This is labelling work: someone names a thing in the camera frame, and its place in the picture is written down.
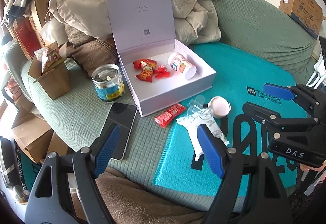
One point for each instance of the red paper bag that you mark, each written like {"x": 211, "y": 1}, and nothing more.
{"x": 27, "y": 37}

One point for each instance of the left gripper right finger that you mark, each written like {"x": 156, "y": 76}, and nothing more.
{"x": 227, "y": 164}

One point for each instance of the green textured bed cover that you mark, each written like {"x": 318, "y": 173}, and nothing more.
{"x": 253, "y": 26}

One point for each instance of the brown cardboard box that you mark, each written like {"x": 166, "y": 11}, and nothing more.
{"x": 48, "y": 68}

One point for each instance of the beige padded jacket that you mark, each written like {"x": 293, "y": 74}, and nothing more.
{"x": 196, "y": 21}

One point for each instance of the red yellow snack bag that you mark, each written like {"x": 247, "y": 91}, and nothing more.
{"x": 145, "y": 75}

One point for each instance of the white printed snack packet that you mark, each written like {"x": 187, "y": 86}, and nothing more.
{"x": 198, "y": 124}

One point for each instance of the clear plastic stand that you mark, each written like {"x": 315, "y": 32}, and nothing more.
{"x": 195, "y": 105}

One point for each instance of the pink printed paper cup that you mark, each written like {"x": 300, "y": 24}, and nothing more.
{"x": 181, "y": 65}

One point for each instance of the round white pink lid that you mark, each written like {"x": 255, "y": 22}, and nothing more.
{"x": 219, "y": 107}

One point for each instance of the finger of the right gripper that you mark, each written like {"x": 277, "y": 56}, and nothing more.
{"x": 307, "y": 98}
{"x": 275, "y": 123}

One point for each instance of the brown quilted cushion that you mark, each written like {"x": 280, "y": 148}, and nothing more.
{"x": 88, "y": 52}

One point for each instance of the teal foam mat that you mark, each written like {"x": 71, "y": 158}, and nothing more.
{"x": 240, "y": 78}

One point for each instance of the lavender open gift box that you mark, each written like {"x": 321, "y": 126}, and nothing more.
{"x": 145, "y": 29}

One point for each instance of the clear glass jar blue label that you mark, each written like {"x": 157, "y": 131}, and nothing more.
{"x": 108, "y": 83}

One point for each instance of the black smartphone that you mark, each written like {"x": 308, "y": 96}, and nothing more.
{"x": 123, "y": 115}

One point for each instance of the brown blanket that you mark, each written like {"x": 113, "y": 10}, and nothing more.
{"x": 128, "y": 202}

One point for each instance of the small red snack packet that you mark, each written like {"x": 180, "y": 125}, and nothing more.
{"x": 145, "y": 64}

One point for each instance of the flat red sauce sachet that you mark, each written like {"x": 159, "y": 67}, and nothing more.
{"x": 167, "y": 116}

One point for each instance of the printed cardboard shipping box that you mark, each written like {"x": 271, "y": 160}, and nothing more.
{"x": 307, "y": 13}

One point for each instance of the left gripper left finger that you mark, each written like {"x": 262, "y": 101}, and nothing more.
{"x": 88, "y": 163}

